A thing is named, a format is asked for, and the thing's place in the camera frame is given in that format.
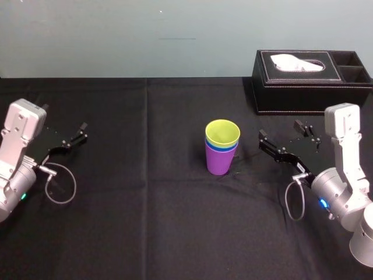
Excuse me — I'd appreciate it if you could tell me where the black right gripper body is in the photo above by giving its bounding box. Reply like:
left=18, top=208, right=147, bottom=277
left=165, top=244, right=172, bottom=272
left=277, top=136, right=330, bottom=183

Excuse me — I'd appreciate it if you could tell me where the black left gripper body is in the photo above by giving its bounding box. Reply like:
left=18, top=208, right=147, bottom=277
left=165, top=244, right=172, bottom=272
left=24, top=127, right=71, bottom=165

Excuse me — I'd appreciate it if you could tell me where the black leather tissue box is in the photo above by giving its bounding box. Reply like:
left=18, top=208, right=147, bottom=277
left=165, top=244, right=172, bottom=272
left=251, top=49, right=373, bottom=117

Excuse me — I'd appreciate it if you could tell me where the yellow-green plastic cup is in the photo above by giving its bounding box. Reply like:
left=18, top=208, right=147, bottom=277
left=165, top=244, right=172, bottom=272
left=205, top=118, right=241, bottom=148

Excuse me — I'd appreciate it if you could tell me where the purple plastic cup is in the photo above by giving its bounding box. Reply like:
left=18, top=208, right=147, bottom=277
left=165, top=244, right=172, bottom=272
left=205, top=142, right=238, bottom=176

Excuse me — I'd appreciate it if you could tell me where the blue plastic cup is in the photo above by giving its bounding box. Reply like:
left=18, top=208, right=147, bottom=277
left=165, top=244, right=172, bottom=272
left=205, top=137, right=240, bottom=153

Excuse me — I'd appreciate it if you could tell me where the white tissue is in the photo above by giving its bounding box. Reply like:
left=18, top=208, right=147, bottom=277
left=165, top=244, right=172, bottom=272
left=269, top=54, right=325, bottom=72

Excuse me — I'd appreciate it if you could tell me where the black table cloth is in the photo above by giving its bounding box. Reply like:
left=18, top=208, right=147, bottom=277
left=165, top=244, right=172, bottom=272
left=0, top=76, right=373, bottom=280

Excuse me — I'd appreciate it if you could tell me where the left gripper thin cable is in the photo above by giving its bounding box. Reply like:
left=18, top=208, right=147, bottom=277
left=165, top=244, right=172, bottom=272
left=38, top=162, right=78, bottom=205

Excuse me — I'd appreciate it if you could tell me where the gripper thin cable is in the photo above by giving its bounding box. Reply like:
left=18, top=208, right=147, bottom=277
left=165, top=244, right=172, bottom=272
left=284, top=171, right=317, bottom=222
left=38, top=162, right=78, bottom=205

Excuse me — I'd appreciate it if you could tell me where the right gripper thin cable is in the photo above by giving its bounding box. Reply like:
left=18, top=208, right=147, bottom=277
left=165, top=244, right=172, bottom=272
left=284, top=171, right=317, bottom=222

